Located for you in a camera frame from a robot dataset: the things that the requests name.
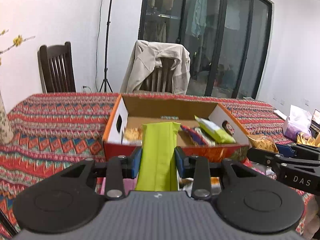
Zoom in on lime green snack packet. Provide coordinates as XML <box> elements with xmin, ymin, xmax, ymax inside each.
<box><xmin>135</xmin><ymin>122</ymin><xmax>181</xmax><ymax>192</ymax></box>

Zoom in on orange pumpkin cardboard box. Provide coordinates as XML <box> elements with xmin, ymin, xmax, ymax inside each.
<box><xmin>103</xmin><ymin>94</ymin><xmax>249</xmax><ymax>162</ymax></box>

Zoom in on green white packet in box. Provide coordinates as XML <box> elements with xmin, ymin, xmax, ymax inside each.
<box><xmin>194</xmin><ymin>115</ymin><xmax>236</xmax><ymax>144</ymax></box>

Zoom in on purple tissue pack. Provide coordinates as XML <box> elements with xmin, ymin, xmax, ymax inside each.
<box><xmin>283</xmin><ymin>105</ymin><xmax>312</xmax><ymax>141</ymax></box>

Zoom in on gold foil wrapper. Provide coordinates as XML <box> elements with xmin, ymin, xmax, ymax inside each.
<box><xmin>247</xmin><ymin>134</ymin><xmax>279</xmax><ymax>153</ymax></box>

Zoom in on wooden chair with jacket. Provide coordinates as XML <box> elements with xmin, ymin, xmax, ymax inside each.
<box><xmin>140</xmin><ymin>58</ymin><xmax>175</xmax><ymax>94</ymax></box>

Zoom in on studio light on stand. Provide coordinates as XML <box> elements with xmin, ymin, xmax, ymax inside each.
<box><xmin>99</xmin><ymin>0</ymin><xmax>113</xmax><ymax>93</ymax></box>

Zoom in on red patterned tablecloth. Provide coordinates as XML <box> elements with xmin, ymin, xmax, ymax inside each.
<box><xmin>1</xmin><ymin>93</ymin><xmax>319</xmax><ymax>239</ymax></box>

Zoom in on beige jacket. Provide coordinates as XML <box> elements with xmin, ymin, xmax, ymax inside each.
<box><xmin>120</xmin><ymin>40</ymin><xmax>190</xmax><ymax>95</ymax></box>

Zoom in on dark wooden chair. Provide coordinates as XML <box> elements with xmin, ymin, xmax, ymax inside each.
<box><xmin>39</xmin><ymin>41</ymin><xmax>76</xmax><ymax>93</ymax></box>

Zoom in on floral ceramic vase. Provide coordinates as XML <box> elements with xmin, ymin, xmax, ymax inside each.
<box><xmin>0</xmin><ymin>96</ymin><xmax>14</xmax><ymax>145</ymax></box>

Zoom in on black framed glass door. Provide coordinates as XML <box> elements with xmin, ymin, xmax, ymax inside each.
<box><xmin>138</xmin><ymin>0</ymin><xmax>272</xmax><ymax>99</ymax></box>

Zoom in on yellow flower branches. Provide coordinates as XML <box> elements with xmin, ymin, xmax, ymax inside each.
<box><xmin>0</xmin><ymin>34</ymin><xmax>36</xmax><ymax>56</ymax></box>

